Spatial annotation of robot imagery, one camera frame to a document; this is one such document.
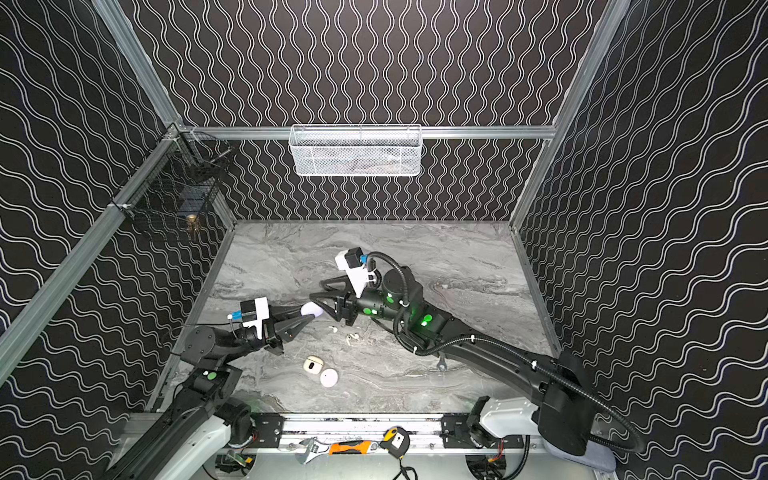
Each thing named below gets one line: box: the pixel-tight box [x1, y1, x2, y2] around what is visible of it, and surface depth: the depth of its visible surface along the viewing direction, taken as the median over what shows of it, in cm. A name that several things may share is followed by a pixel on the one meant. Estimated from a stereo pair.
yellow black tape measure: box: [379, 426, 410, 459], surface depth 73 cm
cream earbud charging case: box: [303, 355, 324, 374], surface depth 85 cm
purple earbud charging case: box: [300, 301, 324, 317], surface depth 62 cm
